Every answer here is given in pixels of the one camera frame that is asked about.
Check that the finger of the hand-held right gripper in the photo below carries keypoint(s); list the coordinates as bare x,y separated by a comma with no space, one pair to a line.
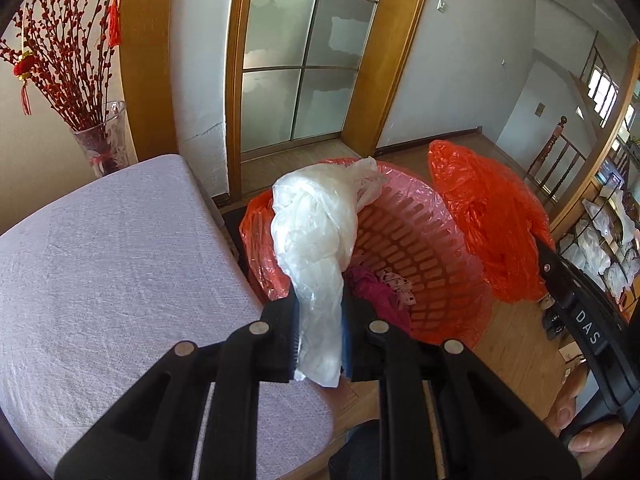
552,270

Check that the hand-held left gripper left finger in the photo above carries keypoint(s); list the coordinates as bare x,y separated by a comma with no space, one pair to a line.
294,345

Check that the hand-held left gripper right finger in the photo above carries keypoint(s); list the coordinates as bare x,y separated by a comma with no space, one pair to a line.
347,355

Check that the red bin liner bag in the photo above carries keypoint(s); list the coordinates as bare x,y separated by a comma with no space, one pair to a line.
490,210

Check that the pink plastic basket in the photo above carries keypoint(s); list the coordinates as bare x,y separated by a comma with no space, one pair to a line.
415,240

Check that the person's right hand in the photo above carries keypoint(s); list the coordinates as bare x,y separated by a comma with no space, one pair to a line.
567,405

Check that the dark shoe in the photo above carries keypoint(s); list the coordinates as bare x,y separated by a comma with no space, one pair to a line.
552,317

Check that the pile of white packages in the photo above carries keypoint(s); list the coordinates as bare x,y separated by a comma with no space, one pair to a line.
597,250

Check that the magenta plastic bag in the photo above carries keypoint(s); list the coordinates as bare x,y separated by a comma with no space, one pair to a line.
372,295

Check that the spotted white plastic bag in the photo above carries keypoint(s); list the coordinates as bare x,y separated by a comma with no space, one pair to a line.
397,287

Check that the wooden stair railing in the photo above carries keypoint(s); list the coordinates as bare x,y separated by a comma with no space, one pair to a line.
555,155

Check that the lilac table cloth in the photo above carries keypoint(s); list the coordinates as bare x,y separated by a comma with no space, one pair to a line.
110,285

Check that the glass vase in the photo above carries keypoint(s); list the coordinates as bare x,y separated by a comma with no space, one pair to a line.
107,145

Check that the wooden glass door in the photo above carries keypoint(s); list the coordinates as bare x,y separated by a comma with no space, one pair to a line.
300,55

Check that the red knot tassel ornament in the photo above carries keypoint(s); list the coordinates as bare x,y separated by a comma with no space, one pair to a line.
114,15

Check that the red berry branches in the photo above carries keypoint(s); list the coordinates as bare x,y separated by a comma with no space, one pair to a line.
65,45

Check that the red lantern ornament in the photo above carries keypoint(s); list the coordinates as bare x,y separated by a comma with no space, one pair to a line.
25,66

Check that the brown wall plate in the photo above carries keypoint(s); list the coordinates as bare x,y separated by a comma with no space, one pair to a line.
540,109

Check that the small wall switch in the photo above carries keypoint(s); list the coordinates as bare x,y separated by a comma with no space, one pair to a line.
441,5

